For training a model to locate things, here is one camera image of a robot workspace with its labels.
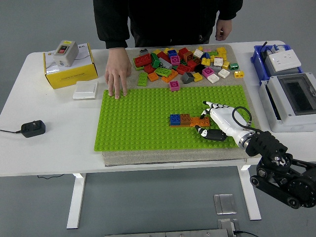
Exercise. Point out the blue square toy brick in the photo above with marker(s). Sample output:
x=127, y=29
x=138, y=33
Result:
x=175, y=119
x=171, y=53

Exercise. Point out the grey windowed distribution box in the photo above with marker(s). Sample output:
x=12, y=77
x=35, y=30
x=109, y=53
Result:
x=278, y=84

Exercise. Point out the black toy brick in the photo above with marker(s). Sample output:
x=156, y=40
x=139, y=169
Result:
x=199, y=67

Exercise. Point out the person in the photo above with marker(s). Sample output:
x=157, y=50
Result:
x=172, y=19

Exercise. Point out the thin black rod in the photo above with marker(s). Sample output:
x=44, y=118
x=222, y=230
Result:
x=264, y=45

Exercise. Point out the orange small toy brick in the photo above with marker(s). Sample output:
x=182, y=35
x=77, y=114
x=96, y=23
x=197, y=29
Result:
x=152, y=77

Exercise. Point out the dark brown toy brick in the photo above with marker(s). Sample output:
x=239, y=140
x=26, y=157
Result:
x=196, y=60

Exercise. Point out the person's left hand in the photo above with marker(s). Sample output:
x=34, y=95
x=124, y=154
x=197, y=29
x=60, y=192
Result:
x=224, y=29

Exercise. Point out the grey-brown mat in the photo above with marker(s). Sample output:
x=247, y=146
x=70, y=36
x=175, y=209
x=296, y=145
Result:
x=172, y=155

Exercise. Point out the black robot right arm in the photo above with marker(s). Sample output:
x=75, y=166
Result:
x=266, y=145

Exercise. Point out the brown square toy brick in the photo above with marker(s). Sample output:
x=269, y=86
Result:
x=188, y=56
x=185, y=119

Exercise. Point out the white wall socket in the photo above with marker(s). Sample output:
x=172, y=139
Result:
x=284, y=59

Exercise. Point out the black power adapter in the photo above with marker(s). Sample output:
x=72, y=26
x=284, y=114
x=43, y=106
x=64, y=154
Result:
x=32, y=128

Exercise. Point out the lime green flat plate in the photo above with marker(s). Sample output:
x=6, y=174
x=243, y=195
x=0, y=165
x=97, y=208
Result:
x=137, y=67

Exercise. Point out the lime green toy brick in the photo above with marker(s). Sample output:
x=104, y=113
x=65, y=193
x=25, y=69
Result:
x=213, y=53

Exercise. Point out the green studded baseplate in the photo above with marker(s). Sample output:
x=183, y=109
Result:
x=148, y=138

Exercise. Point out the small grey toy brick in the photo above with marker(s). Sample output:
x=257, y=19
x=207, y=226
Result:
x=143, y=51

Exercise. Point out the lime green long brick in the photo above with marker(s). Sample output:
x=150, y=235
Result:
x=162, y=71
x=142, y=79

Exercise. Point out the large red toy brick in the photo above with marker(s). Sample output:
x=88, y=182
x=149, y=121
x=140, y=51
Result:
x=142, y=59

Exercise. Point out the light grey toy brick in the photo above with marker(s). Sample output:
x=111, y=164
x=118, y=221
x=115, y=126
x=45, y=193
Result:
x=215, y=69

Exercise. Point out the blue plastic bin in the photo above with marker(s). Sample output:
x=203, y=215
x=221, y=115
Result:
x=257, y=58

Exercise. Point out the white square toy brick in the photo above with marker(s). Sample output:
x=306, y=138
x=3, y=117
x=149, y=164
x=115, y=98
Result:
x=197, y=53
x=223, y=73
x=213, y=78
x=218, y=62

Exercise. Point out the orange long toy brick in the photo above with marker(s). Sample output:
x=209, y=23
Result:
x=197, y=121

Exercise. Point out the grey push-button switch box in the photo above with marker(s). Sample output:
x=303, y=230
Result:
x=66, y=55

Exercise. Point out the white table leg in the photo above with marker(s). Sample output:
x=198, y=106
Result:
x=249, y=192
x=76, y=197

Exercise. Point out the yellow cardboard box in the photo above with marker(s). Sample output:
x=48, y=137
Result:
x=71, y=77

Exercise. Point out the grey electrical box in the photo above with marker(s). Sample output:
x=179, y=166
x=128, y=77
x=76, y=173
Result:
x=270, y=69

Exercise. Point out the blue sloped toy brick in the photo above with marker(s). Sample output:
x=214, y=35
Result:
x=205, y=55

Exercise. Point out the person's right forearm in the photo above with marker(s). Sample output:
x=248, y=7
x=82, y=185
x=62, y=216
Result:
x=113, y=34

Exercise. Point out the metal floor hatch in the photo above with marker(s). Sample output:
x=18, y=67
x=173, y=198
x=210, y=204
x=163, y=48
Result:
x=225, y=204

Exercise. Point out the green small toy brick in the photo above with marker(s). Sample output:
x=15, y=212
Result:
x=233, y=66

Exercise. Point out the person's left forearm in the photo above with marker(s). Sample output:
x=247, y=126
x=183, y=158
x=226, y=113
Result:
x=229, y=10

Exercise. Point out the person's right hand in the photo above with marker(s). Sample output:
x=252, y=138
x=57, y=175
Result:
x=118, y=69

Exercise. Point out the dark green toy brick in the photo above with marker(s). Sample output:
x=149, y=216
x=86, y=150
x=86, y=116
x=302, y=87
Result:
x=154, y=61

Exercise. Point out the white wall switch panel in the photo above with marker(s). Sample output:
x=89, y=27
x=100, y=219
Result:
x=84, y=90

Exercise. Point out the pink flat toy brick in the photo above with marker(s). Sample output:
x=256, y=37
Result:
x=206, y=50

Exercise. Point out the magenta square toy brick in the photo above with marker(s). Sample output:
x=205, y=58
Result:
x=174, y=85
x=208, y=72
x=174, y=60

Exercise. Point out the long grey toy brick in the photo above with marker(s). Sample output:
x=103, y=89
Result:
x=165, y=63

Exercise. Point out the dark grey sloped brick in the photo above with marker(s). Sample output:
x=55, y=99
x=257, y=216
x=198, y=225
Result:
x=187, y=77

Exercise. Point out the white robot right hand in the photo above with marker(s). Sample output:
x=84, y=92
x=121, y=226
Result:
x=227, y=121

